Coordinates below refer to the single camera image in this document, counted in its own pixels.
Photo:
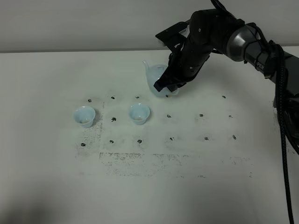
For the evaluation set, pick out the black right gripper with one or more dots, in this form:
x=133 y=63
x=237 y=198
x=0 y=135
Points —
x=190 y=46

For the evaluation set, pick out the light blue porcelain teapot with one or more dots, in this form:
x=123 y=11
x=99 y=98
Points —
x=153 y=73

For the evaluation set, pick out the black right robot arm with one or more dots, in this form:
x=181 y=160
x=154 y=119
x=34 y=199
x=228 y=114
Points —
x=214 y=31

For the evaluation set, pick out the right light blue teacup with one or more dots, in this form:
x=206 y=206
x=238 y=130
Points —
x=139 y=113

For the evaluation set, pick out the light blue teacup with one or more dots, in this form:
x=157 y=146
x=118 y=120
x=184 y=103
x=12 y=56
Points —
x=84 y=116
x=139 y=113

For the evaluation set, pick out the left light blue teacup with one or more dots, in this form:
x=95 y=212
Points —
x=84 y=116

